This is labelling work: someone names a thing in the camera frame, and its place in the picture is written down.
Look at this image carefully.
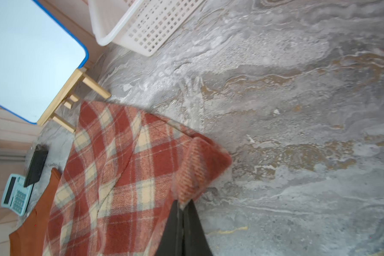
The rust orange skirt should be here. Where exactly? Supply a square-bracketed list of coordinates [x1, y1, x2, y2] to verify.
[9, 168, 61, 256]

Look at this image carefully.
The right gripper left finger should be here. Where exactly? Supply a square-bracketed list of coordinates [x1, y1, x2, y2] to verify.
[155, 200, 183, 256]

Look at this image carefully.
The red plaid skirt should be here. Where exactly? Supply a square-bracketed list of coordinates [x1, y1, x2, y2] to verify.
[43, 101, 232, 256]

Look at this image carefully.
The teal calculator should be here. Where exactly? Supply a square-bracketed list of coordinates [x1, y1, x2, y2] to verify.
[1, 173, 34, 217]

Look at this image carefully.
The white board blue frame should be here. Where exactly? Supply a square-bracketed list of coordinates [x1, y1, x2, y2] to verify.
[0, 1, 89, 124]

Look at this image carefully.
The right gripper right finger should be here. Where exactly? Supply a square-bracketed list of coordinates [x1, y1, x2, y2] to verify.
[182, 200, 213, 256]

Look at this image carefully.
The white plastic basket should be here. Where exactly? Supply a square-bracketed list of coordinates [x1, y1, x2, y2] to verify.
[88, 0, 203, 57]

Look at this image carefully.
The black calculator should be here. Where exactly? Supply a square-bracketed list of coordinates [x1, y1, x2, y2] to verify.
[23, 145, 49, 188]

